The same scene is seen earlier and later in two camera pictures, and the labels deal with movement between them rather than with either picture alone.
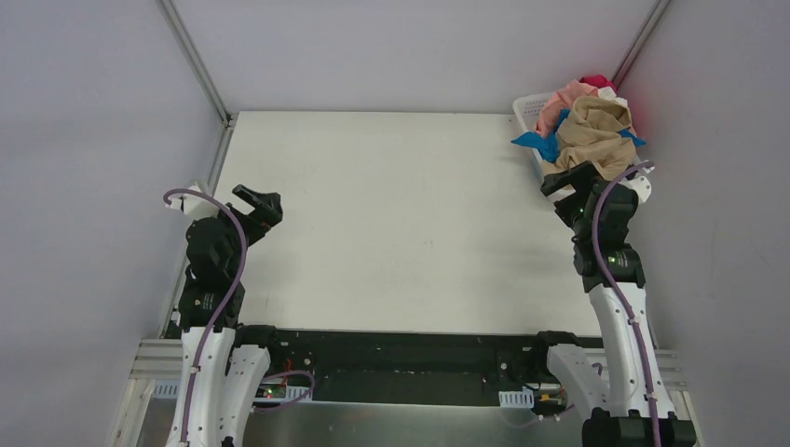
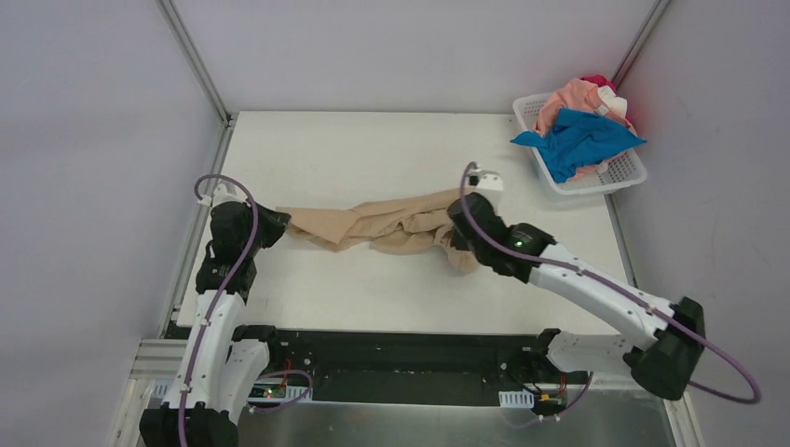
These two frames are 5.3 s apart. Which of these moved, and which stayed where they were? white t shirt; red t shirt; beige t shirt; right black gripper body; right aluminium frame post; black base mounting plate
Moved: right black gripper body; beige t shirt
Stayed: red t shirt; white t shirt; black base mounting plate; right aluminium frame post
